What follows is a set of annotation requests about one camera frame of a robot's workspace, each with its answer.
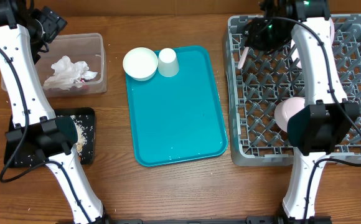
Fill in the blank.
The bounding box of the grey dishwasher rack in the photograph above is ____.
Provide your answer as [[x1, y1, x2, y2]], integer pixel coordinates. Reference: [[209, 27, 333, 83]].
[[223, 14, 361, 166]]

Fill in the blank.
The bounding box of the teal serving tray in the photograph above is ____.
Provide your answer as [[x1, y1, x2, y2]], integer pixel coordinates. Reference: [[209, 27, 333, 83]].
[[126, 45, 228, 167]]

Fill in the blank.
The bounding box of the white round plate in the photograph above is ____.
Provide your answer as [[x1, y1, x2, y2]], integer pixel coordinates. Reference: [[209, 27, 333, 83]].
[[290, 18, 335, 68]]

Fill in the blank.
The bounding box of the white plastic fork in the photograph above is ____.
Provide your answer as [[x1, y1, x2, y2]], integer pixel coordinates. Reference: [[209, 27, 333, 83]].
[[237, 47, 250, 70]]

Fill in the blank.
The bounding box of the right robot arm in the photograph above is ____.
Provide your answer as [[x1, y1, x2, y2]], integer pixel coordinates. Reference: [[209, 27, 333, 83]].
[[243, 1, 359, 223]]

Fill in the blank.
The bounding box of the rice and peanut pile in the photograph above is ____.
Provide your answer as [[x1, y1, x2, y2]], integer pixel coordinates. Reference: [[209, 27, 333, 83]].
[[70, 115, 87, 156]]

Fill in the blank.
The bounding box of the black plastic tray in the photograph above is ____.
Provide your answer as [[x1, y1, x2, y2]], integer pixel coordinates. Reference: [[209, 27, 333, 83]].
[[3, 107, 96, 168]]

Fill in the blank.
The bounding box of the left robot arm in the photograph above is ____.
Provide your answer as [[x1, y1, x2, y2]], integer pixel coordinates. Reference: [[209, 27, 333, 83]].
[[0, 0, 112, 223]]

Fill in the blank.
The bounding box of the white napkin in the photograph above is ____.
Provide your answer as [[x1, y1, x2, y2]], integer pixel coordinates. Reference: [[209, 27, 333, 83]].
[[73, 61, 98, 83], [44, 55, 88, 88]]

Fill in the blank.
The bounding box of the white paper cup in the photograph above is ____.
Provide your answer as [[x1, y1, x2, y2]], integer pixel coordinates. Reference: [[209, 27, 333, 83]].
[[158, 48, 179, 77]]

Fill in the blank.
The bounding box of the clear plastic bin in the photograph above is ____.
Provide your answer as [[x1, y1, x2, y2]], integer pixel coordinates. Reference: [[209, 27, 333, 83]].
[[1, 32, 108, 99]]

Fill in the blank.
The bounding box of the white bowl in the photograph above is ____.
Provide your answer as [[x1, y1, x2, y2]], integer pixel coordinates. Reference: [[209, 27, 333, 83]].
[[274, 97, 305, 132], [123, 47, 158, 81]]

